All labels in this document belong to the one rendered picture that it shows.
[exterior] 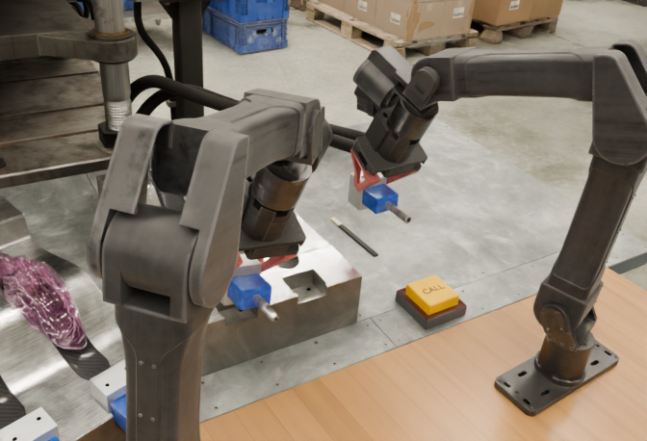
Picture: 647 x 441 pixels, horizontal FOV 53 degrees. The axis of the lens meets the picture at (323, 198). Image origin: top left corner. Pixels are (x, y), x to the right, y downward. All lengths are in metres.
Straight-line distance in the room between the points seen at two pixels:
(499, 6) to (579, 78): 4.60
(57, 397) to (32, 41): 0.84
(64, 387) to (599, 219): 0.67
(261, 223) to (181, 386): 0.28
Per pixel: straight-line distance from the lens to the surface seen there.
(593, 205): 0.85
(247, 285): 0.83
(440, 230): 1.26
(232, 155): 0.46
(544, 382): 0.99
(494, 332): 1.06
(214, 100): 1.45
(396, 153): 0.97
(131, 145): 0.49
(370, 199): 1.05
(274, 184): 0.71
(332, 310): 0.97
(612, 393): 1.03
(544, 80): 0.83
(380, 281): 1.10
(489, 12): 5.45
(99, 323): 0.93
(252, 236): 0.77
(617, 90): 0.78
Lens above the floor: 1.46
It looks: 30 degrees down
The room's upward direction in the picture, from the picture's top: 5 degrees clockwise
